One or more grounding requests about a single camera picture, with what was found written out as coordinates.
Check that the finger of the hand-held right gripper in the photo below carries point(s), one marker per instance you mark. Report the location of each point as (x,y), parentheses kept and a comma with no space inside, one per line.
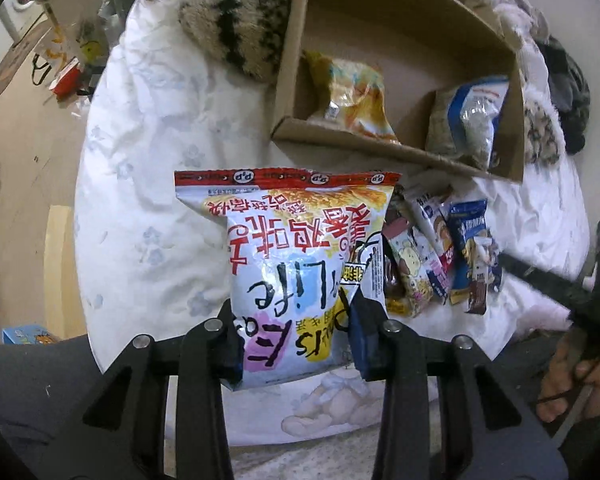
(540,275)

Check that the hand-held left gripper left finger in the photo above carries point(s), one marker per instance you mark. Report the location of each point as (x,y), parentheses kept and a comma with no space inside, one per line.
(230,355)

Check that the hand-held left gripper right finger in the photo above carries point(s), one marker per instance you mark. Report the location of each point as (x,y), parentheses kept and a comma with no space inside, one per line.
(362,350)

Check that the white snack bag red top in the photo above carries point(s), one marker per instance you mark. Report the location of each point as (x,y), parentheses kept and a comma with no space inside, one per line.
(290,240)

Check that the cardboard box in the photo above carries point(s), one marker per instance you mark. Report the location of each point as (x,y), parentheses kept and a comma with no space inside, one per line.
(405,50)

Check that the person's right hand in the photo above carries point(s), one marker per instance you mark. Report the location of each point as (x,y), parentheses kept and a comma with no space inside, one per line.
(560,375)

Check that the pink bear snack packet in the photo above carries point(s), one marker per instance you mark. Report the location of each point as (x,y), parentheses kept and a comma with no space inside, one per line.
(415,265)

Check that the white and red snack packet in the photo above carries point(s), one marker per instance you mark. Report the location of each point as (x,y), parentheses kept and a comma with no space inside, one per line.
(437,230)

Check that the blue and white snack bag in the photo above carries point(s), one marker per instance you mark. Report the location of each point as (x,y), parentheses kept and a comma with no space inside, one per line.
(472,120)

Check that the dark clothing pile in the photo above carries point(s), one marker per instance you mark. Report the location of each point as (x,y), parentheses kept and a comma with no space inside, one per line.
(570,95)

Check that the small blue box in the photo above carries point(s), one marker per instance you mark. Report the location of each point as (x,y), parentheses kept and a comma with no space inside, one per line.
(27,335)

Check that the person's dark trousers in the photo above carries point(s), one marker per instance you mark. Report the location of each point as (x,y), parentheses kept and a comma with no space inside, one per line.
(25,400)

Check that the white printed quilt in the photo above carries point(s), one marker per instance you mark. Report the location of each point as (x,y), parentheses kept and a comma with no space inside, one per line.
(145,160)

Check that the yellow snack bag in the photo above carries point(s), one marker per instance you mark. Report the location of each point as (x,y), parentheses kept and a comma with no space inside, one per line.
(355,95)

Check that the striped fuzzy blanket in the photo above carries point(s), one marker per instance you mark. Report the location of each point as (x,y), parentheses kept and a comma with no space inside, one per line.
(230,10)

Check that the white washing machine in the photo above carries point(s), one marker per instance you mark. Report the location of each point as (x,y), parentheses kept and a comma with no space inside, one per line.
(22,0)

